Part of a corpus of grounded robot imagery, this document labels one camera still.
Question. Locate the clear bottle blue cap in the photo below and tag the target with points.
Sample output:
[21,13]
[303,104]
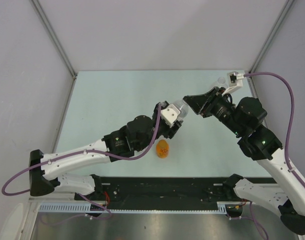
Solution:
[182,106]

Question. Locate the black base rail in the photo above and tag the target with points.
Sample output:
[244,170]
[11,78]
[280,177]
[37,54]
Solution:
[164,193]

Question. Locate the left aluminium frame post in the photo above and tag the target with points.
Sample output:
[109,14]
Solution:
[43,18]

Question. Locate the right aluminium frame post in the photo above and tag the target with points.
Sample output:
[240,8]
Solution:
[282,16]

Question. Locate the large clear bottle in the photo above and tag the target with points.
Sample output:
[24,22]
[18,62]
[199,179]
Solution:
[220,83]

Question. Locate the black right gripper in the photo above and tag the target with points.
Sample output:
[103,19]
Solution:
[198,102]

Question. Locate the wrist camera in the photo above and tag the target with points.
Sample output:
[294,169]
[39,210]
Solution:
[235,82]
[170,114]

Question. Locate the orange juice bottle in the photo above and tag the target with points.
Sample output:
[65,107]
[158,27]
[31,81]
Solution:
[162,149]

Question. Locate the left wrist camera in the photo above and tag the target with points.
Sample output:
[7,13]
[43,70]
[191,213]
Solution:
[170,114]

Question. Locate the aluminium frame post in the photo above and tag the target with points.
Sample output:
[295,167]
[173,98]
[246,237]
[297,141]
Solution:
[282,16]
[43,18]

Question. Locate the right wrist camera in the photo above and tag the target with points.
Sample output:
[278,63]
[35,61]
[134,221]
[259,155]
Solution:
[235,82]

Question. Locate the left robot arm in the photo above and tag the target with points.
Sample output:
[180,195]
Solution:
[51,172]

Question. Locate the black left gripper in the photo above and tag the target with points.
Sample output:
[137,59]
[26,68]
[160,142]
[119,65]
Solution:
[170,132]

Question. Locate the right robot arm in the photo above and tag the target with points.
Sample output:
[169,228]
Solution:
[262,146]

